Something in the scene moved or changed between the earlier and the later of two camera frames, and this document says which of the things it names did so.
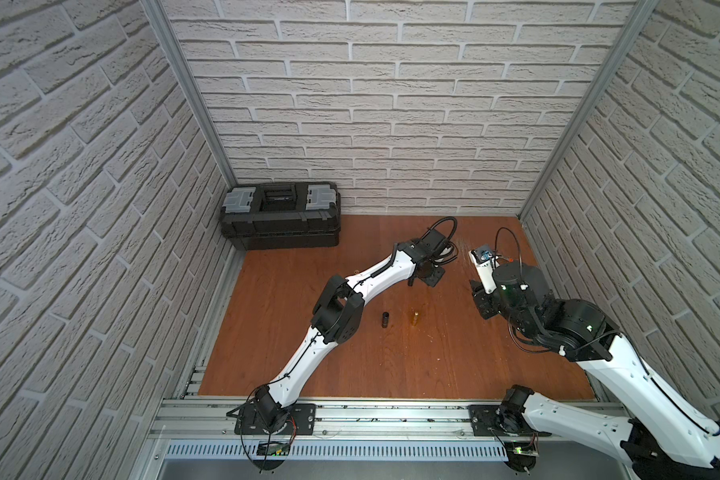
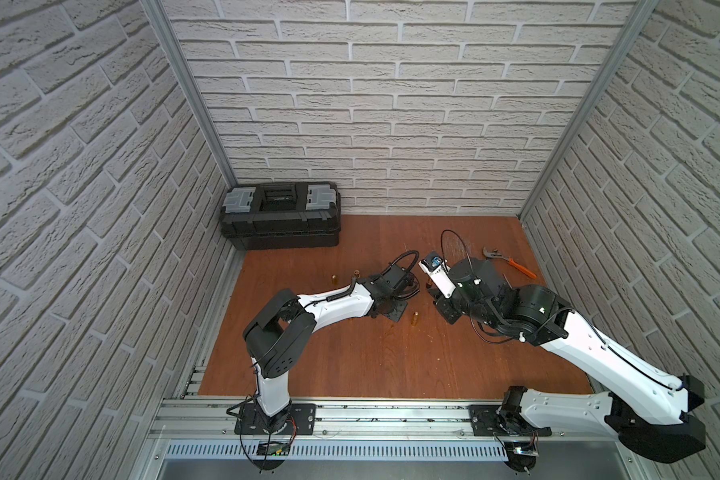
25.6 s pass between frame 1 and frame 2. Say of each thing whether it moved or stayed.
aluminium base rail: stayed
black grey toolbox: stayed
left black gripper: moved
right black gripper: moved
